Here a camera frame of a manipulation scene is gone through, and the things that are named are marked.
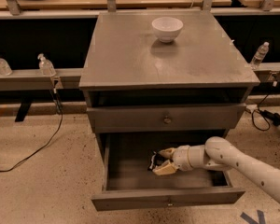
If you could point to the open grey middle drawer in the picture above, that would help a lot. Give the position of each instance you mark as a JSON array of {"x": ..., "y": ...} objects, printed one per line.
[{"x": 128, "y": 184}]

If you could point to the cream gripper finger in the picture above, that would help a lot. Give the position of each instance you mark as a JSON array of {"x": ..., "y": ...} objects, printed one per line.
[
  {"x": 167, "y": 153},
  {"x": 166, "y": 168}
]

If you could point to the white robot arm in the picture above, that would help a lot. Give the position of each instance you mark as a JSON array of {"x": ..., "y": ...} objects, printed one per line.
[{"x": 217, "y": 154}]

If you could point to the grey wooden drawer cabinet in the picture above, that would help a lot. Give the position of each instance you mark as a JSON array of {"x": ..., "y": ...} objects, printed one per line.
[{"x": 127, "y": 65}]

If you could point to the closed grey upper drawer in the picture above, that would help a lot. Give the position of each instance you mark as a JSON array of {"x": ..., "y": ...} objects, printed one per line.
[{"x": 149, "y": 118}]

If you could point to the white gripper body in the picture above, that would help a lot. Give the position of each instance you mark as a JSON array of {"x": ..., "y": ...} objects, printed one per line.
[{"x": 180, "y": 158}]

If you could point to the clear bottle far left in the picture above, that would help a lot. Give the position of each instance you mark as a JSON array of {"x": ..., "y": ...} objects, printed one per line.
[{"x": 5, "y": 69}]

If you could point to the clear water bottle right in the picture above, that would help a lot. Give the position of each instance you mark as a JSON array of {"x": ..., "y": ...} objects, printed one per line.
[{"x": 259, "y": 55}]

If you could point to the white ceramic bowl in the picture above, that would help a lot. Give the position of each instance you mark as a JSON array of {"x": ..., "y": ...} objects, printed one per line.
[{"x": 167, "y": 29}]

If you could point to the clear bottle near cabinet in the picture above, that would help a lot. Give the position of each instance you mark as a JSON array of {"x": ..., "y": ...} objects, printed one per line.
[{"x": 46, "y": 66}]

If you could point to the round brass drawer knob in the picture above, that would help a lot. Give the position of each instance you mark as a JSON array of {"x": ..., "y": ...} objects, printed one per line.
[{"x": 167, "y": 120}]

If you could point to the grey metal rail shelf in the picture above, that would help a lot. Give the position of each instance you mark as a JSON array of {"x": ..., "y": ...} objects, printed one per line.
[{"x": 34, "y": 80}]

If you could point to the black rxbar chocolate wrapper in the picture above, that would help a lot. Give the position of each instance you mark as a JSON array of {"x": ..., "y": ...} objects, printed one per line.
[{"x": 156, "y": 160}]

